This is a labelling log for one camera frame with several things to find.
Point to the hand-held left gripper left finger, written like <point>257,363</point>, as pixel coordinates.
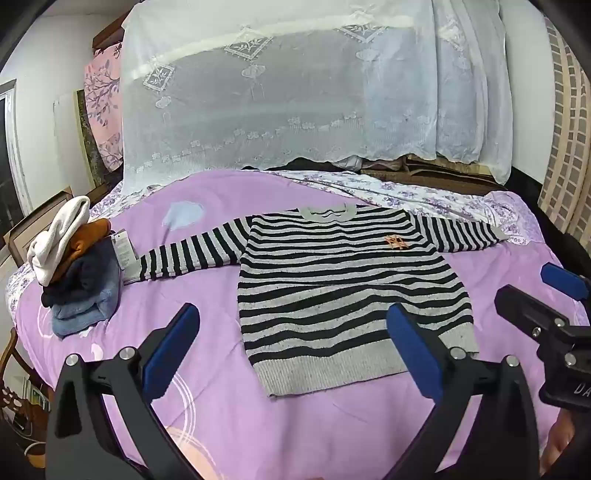
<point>168,355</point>

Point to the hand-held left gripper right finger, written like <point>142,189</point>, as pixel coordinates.
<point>415,360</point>

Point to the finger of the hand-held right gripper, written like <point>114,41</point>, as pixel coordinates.
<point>563,281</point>
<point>526,313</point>

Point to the black grey striped sweater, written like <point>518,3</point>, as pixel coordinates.
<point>351,295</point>

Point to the person's right hand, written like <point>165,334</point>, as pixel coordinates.
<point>561,443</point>

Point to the dark cloth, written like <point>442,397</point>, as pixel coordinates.
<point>554,249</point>

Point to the blue folded garment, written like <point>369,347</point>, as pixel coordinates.
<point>83,314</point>

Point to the white clothing tag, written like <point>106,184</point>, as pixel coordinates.
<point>123,251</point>

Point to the dark navy folded garment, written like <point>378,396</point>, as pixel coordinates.
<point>87,272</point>

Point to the purple blanket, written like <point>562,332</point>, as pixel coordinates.
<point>277,438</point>

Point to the beige grey checked curtain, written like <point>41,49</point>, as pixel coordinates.
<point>568,138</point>

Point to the orange folded garment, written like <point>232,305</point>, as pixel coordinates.
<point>92,233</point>

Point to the wooden chair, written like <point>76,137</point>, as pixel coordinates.
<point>11,355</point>

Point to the white purple floral quilt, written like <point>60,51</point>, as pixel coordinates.
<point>415,198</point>

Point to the brown woven mats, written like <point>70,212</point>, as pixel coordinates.
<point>438,173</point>

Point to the white folded garment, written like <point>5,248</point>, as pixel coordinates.
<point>60,230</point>

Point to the sliding glass window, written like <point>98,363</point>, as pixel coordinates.
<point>7,161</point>

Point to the pink floral cloth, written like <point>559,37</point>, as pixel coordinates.
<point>104,101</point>

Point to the white lace cloth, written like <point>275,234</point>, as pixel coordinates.
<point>277,92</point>

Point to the wooden frame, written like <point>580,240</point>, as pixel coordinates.
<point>27,226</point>

